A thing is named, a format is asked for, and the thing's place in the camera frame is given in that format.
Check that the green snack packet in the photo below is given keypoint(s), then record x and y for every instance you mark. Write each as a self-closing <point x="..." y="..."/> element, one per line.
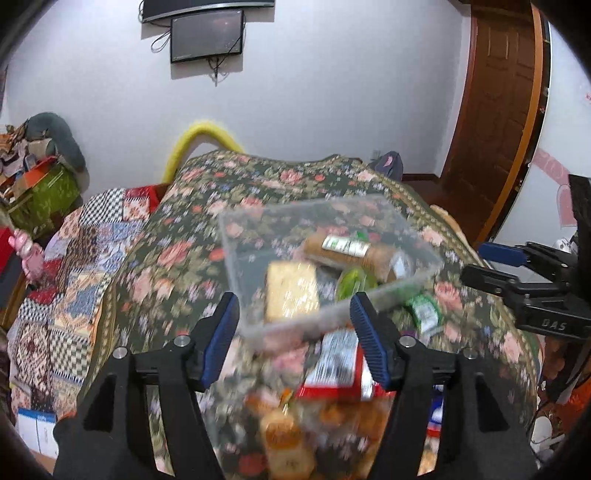
<point x="353" y="281"/>

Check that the dark backpack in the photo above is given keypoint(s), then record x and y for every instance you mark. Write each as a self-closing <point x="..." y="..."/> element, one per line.
<point x="388" y="164"/>

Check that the pink plush toy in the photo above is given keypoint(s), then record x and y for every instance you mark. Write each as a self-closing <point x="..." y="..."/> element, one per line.
<point x="28" y="254"/>

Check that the brown biscuit packet green label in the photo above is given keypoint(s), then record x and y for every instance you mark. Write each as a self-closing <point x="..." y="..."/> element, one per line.
<point x="353" y="251"/>

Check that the dark floral blanket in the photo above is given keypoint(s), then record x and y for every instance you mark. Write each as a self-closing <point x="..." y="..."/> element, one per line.
<point x="194" y="258"/>

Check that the small green white packet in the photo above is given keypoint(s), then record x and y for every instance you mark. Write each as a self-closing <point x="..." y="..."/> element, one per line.
<point x="424" y="313"/>

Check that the orange cloth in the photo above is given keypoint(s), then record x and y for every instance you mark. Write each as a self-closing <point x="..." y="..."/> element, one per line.
<point x="570" y="369"/>

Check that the patchwork quilt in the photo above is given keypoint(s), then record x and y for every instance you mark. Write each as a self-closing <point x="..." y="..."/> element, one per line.
<point x="78" y="277"/>

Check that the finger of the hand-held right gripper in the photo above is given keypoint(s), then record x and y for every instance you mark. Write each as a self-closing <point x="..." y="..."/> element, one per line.
<point x="501" y="254"/>
<point x="489" y="279"/>

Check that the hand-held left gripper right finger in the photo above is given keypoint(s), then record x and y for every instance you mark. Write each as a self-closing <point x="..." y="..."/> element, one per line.
<point x="369" y="339"/>

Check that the brown wooden door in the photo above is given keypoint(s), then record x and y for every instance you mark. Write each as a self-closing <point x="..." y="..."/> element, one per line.
<point x="496" y="106"/>

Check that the pink wall sticker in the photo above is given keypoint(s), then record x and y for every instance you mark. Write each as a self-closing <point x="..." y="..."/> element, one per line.
<point x="556" y="184"/>

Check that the yellow plush hoop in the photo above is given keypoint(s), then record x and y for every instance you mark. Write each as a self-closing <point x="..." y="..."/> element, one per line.
<point x="203" y="131"/>

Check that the large black wall television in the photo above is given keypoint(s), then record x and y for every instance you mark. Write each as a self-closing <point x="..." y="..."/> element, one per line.
<point x="203" y="7"/>

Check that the orange snack packet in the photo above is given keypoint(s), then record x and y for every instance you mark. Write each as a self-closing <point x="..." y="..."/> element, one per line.
<point x="279" y="436"/>
<point x="358" y="420"/>

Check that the grey plush toy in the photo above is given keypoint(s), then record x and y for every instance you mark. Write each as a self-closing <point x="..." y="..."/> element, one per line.
<point x="55" y="136"/>

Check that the white blue cardboard box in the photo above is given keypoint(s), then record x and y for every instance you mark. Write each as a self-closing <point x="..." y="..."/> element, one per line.
<point x="37" y="427"/>

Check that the red white snack packet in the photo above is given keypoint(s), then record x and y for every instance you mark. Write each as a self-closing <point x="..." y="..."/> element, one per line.
<point x="337" y="364"/>

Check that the small black wall monitor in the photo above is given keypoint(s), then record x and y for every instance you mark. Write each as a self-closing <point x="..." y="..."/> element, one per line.
<point x="207" y="36"/>

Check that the yellow cracker packet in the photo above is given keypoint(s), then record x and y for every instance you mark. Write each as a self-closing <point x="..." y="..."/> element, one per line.
<point x="292" y="290"/>

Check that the clear plastic container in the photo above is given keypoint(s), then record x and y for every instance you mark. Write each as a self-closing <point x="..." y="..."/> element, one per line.
<point x="323" y="263"/>

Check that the green storage box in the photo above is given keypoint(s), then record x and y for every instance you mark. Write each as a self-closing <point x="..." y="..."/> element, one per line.
<point x="44" y="194"/>

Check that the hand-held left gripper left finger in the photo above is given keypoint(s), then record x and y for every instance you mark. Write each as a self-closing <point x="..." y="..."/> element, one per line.
<point x="220" y="339"/>

